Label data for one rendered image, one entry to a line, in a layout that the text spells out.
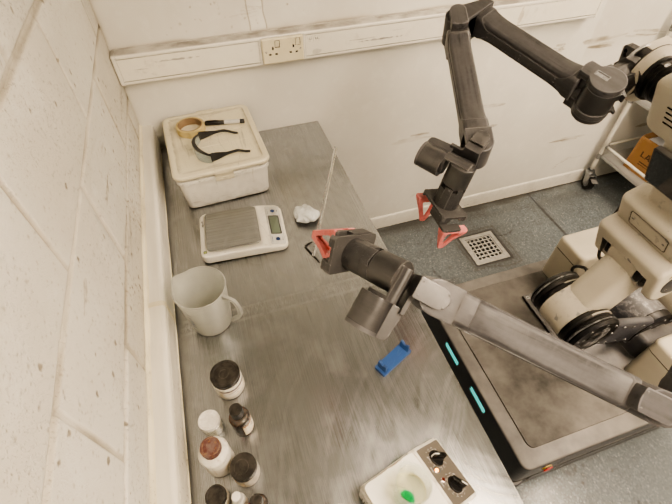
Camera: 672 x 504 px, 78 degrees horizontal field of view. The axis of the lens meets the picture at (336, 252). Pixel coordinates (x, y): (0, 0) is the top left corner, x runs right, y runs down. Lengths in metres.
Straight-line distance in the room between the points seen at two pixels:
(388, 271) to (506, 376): 1.02
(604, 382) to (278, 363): 0.69
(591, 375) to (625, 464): 1.32
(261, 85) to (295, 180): 0.40
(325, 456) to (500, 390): 0.75
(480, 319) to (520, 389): 0.93
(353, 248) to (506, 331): 0.27
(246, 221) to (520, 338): 0.89
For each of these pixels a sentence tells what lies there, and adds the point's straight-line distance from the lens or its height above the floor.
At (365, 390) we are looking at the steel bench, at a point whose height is 0.75.
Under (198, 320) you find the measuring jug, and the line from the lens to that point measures 1.07.
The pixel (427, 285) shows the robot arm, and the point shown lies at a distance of 0.63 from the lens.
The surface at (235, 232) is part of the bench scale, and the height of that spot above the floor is 0.80.
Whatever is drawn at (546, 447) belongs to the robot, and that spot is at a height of 0.36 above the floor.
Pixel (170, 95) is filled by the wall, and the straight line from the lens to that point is 1.70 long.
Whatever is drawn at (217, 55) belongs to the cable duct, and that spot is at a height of 1.09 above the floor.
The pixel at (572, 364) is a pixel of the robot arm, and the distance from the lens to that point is 0.75.
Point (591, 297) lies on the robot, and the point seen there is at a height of 0.69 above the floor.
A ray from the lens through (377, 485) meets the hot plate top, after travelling 0.90.
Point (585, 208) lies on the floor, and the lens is 2.91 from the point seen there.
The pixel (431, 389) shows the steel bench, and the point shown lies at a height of 0.75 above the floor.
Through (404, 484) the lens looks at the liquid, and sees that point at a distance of 0.88.
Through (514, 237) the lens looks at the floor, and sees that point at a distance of 2.54.
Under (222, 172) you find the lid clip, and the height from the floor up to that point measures 0.89.
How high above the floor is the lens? 1.71
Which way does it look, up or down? 49 degrees down
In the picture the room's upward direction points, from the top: straight up
